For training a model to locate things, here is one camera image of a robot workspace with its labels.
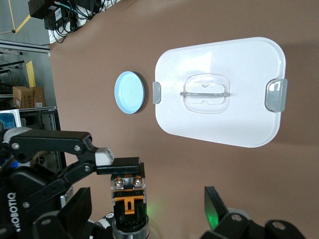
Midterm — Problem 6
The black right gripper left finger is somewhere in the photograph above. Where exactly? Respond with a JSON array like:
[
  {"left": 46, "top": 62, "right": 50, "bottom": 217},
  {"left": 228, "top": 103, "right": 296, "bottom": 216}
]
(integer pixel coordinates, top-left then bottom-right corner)
[{"left": 32, "top": 186, "right": 93, "bottom": 239}]

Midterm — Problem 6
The aluminium shelf frame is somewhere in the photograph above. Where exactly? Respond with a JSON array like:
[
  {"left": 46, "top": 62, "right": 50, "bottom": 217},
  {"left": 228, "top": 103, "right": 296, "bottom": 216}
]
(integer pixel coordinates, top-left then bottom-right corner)
[{"left": 18, "top": 106, "right": 67, "bottom": 175}]

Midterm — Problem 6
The grey aluminium rail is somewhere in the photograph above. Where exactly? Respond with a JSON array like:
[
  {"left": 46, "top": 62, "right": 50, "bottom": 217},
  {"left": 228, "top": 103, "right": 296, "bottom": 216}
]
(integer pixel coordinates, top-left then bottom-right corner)
[{"left": 0, "top": 39, "right": 50, "bottom": 54}]

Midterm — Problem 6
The yellow upright board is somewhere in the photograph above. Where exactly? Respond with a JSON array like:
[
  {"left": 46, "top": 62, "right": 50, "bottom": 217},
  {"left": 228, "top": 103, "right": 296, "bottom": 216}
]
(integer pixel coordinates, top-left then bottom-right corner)
[{"left": 25, "top": 60, "right": 34, "bottom": 88}]

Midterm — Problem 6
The light blue plate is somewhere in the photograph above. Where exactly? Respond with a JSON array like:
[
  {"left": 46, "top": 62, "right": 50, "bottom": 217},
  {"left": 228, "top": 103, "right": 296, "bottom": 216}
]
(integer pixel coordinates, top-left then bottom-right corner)
[{"left": 114, "top": 70, "right": 147, "bottom": 115}]

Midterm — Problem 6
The blue white carton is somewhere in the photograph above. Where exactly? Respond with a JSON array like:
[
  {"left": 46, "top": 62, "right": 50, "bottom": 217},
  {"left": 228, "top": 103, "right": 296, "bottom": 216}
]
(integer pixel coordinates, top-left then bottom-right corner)
[{"left": 0, "top": 109, "right": 20, "bottom": 130}]

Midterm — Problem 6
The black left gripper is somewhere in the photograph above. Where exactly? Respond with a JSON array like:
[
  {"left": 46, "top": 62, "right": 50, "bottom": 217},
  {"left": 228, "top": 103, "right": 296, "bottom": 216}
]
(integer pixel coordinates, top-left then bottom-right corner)
[{"left": 0, "top": 131, "right": 146, "bottom": 239}]

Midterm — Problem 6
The black power adapter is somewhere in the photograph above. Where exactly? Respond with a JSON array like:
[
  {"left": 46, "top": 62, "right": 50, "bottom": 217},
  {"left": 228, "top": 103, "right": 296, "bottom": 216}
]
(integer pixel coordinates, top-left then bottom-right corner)
[{"left": 43, "top": 6, "right": 63, "bottom": 30}]

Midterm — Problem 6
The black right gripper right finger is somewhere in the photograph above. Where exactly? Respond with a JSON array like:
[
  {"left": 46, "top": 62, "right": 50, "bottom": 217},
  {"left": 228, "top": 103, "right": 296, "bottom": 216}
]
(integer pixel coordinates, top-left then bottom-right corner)
[{"left": 201, "top": 185, "right": 308, "bottom": 239}]

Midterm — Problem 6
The white lidded storage box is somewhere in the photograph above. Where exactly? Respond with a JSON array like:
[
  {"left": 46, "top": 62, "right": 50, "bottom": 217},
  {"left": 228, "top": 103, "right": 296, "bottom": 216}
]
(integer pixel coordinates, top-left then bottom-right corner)
[{"left": 151, "top": 36, "right": 289, "bottom": 149}]

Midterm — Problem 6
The brown cardboard box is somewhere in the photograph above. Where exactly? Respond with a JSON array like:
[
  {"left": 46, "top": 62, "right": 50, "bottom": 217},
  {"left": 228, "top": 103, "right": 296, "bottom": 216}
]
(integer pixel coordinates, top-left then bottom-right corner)
[
  {"left": 12, "top": 86, "right": 34, "bottom": 110},
  {"left": 29, "top": 86, "right": 46, "bottom": 108}
]

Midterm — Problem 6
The tangled cable bundle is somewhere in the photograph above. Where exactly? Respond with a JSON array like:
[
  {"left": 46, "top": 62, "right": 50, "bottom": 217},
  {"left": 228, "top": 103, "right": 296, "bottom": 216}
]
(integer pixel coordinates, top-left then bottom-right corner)
[{"left": 47, "top": 0, "right": 120, "bottom": 44}]

